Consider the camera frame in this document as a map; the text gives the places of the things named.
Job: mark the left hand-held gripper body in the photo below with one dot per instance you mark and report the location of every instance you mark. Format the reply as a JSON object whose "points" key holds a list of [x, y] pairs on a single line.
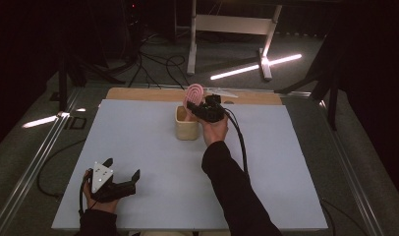
{"points": [[101, 177]]}

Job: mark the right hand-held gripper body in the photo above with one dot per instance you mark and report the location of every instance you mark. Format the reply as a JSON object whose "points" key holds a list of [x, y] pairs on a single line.
{"points": [[211, 111]]}

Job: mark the pink hairbrush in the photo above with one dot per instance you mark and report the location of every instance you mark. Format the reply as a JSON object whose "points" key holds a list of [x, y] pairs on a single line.
{"points": [[193, 91]]}

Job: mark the beige square cup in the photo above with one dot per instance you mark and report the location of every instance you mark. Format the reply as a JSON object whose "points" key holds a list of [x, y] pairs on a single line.
{"points": [[187, 132]]}

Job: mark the person's right hand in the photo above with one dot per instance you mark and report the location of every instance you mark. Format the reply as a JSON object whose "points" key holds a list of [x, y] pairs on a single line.
{"points": [[215, 132]]}

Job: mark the person's left hand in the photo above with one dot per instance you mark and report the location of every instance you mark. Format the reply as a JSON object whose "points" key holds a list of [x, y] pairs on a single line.
{"points": [[104, 206]]}

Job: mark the light blue table mat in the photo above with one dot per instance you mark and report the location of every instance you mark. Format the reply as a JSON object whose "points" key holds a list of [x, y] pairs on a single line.
{"points": [[269, 157]]}

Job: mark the black metal stand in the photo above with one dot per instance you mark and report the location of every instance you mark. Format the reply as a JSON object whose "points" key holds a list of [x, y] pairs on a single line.
{"points": [[62, 85], [332, 105]]}

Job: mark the metal frame rail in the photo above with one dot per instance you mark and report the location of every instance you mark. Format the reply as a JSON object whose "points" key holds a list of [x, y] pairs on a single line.
{"points": [[351, 183], [33, 167]]}

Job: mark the white desk frame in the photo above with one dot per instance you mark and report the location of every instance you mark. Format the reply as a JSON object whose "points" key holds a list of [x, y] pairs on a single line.
{"points": [[233, 24]]}

